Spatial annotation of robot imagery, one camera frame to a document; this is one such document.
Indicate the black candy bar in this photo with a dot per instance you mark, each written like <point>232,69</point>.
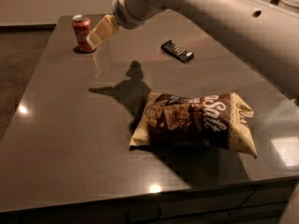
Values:
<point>177,51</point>

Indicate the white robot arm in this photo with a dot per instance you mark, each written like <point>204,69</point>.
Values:
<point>264,36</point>

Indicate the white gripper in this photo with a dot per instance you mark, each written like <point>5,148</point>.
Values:
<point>128,7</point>

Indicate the brown chip bag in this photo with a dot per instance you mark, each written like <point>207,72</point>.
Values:
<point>209,121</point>

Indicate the dark counter drawer fronts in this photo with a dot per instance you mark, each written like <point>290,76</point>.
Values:
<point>256,203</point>

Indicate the red coke can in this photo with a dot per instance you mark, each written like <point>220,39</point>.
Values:
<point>82,28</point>

